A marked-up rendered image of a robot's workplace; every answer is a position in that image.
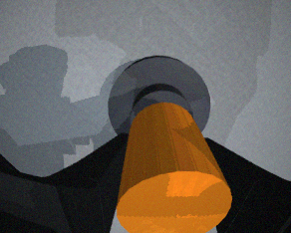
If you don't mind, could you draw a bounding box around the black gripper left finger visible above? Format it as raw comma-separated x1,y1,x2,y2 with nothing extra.
0,132,130,233

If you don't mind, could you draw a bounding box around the orange knob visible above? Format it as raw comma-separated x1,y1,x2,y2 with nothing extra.
116,103,232,233

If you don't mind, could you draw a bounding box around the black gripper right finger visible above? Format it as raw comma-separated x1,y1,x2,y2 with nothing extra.
205,137,291,233

